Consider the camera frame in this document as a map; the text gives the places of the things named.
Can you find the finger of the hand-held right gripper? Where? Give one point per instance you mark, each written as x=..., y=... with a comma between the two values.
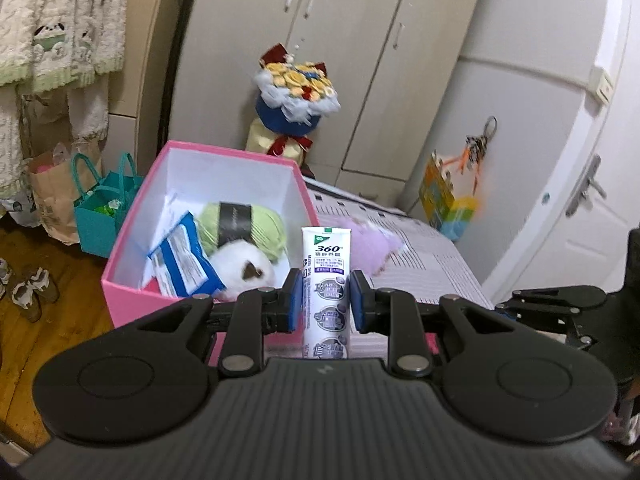
x=555, y=300
x=570, y=327

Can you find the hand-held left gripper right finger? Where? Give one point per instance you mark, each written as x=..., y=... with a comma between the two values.
x=357, y=305

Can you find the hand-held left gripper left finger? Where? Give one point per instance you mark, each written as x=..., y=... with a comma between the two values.
x=295, y=305

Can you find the white toothpaste tube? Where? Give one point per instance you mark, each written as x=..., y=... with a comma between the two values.
x=327, y=260

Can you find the white plush toy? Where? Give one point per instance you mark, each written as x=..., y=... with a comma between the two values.
x=235, y=266

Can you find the green yarn ball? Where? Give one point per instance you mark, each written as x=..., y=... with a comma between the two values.
x=265, y=230

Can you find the blue wipes packet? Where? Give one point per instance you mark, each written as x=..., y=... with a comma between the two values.
x=185, y=255

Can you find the pink storage box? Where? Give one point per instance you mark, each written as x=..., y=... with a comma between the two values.
x=132, y=307

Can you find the white door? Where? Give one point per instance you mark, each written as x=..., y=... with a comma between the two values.
x=560, y=240

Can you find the purple plush toy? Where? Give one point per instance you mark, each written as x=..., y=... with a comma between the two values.
x=375, y=245

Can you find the colourful gift bag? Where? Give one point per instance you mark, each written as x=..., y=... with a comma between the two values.
x=440, y=195

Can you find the flower bouquet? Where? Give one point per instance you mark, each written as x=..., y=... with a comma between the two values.
x=280, y=115

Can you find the beige wardrobe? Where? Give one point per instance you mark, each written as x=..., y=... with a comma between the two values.
x=380, y=110

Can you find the teal gift bag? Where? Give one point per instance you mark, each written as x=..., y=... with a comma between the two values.
x=95, y=230
x=127, y=185

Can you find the beige slipper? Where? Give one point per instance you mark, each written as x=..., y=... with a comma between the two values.
x=4, y=276
x=31, y=296

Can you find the brown paper bag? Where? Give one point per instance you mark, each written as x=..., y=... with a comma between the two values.
x=50, y=200

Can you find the cream knitted hanging clothes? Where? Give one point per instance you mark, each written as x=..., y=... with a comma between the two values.
x=60, y=10

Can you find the white light switch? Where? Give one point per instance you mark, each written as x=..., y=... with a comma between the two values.
x=600, y=86

